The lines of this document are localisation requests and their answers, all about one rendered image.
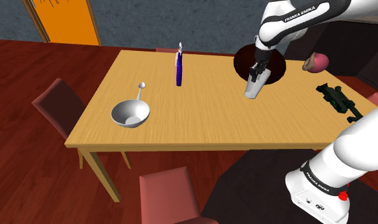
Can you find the pale red chair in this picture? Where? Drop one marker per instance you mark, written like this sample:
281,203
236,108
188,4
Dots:
165,49
167,198
377,98

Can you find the pink head figure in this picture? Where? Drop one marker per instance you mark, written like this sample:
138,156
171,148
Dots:
319,63

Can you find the light wooden table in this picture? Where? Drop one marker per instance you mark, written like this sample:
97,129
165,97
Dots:
207,118

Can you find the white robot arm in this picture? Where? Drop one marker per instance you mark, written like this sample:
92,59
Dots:
353,145

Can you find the white bowl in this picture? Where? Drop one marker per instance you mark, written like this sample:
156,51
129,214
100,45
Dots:
130,113

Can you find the white spoon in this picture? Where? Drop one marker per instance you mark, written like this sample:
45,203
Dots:
141,85

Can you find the dark red chair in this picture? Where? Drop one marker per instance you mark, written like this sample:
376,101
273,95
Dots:
60,105

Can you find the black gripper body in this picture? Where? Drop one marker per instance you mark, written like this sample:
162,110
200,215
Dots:
262,56

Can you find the pale grey cup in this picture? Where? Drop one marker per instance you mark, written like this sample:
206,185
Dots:
253,89

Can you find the black and green toy gun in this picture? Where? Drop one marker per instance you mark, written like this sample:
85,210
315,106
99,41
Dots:
336,97

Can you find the orange door with wooden frame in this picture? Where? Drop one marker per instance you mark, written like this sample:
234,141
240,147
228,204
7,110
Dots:
68,21

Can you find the dark robot stand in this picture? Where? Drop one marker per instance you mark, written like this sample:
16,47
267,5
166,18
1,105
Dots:
254,186

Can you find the dark brown round plate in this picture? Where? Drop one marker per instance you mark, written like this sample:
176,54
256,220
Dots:
243,63

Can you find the blue bottle with white top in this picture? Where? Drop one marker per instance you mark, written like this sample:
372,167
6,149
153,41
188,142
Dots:
178,73

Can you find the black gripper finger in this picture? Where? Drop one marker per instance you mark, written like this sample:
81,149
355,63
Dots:
253,74
263,69

